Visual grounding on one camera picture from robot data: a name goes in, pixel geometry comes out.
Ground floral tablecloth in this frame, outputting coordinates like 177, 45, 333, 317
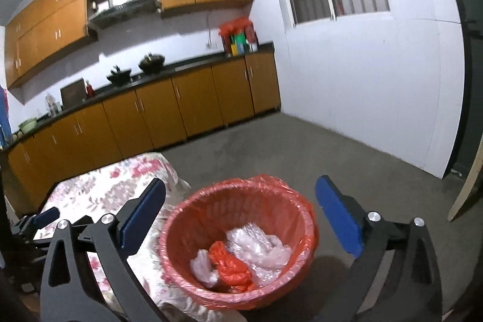
37, 152, 242, 322

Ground clear glass jar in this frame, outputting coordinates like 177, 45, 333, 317
45, 93, 63, 115

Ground small red plastic bag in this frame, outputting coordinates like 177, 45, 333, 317
209, 241, 254, 293

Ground clear bubble plastic bag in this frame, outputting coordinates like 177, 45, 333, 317
226, 225, 293, 287

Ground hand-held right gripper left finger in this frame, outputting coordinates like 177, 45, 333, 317
40, 177, 167, 322

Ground white plastic bag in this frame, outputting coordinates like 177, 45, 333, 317
190, 249, 220, 289

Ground wooden base cabinets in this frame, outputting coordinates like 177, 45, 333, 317
7, 52, 282, 202

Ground blue cloth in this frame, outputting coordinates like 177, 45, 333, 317
0, 86, 10, 150

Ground brown cutting board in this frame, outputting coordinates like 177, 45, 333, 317
60, 78, 88, 108

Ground dark door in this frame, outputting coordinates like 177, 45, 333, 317
429, 0, 483, 180

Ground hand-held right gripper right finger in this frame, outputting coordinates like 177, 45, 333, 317
315, 175, 444, 322

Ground black wok with lid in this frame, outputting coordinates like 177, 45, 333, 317
138, 53, 166, 74

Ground wooden plank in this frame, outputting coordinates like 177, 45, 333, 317
447, 133, 483, 223

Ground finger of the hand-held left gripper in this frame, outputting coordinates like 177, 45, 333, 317
21, 232, 54, 255
11, 207, 61, 233

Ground wall outlet with cable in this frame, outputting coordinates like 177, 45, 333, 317
205, 12, 214, 49

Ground dark red box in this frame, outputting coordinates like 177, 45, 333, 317
247, 25, 259, 52

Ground red plastic basket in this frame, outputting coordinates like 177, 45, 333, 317
158, 174, 320, 310

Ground black kitchen countertop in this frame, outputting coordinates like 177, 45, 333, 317
0, 42, 274, 154

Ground range hood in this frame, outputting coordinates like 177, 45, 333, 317
86, 0, 163, 30

